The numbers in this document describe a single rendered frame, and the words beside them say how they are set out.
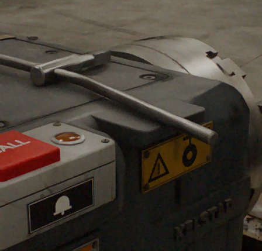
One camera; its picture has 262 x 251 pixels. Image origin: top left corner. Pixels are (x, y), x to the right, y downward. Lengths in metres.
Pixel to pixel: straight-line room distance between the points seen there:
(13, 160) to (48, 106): 0.16
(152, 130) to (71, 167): 0.10
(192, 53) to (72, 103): 0.33
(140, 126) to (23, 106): 0.13
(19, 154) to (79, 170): 0.05
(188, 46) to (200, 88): 0.27
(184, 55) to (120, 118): 0.35
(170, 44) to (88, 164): 0.46
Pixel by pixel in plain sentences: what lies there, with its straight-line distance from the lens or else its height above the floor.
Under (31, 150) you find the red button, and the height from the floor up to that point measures 1.27.
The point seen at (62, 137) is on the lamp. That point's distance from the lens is 0.61.
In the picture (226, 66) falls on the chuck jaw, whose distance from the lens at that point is 1.03.
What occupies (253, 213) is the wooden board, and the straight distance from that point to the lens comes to 1.33.
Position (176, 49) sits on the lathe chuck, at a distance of 1.01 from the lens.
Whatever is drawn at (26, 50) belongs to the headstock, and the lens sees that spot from 0.93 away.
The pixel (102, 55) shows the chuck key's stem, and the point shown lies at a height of 1.27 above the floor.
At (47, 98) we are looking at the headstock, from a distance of 0.73.
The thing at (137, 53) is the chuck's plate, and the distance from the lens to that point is 0.97.
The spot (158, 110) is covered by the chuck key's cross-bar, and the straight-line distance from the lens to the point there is 0.65.
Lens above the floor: 1.48
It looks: 19 degrees down
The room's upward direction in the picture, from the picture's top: straight up
